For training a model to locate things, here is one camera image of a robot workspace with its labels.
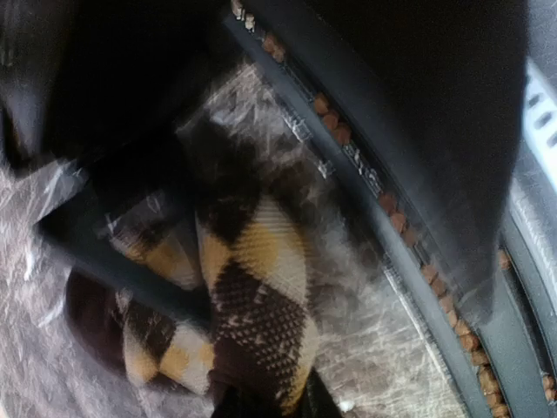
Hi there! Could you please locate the brown yellow argyle sock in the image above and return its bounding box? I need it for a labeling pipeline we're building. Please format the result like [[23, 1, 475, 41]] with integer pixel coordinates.
[[64, 117, 323, 418]]

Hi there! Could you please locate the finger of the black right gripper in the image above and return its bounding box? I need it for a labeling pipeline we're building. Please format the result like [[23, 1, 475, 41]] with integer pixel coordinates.
[[1, 1, 236, 327]]

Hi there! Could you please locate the white slotted cable duct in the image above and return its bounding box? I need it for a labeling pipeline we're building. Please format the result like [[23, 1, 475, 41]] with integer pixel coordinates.
[[522, 57, 556, 183]]

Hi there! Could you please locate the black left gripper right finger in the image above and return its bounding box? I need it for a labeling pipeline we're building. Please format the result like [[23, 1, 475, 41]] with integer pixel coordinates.
[[299, 369, 342, 418]]

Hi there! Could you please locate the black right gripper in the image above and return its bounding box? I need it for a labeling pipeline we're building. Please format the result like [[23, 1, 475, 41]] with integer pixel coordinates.
[[243, 0, 530, 332]]

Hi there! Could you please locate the black front table rail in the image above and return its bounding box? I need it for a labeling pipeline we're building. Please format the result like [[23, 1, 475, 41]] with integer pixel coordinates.
[[225, 1, 556, 417]]

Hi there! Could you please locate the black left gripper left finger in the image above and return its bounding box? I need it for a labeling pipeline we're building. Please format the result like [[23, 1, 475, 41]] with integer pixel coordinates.
[[211, 387, 260, 418]]

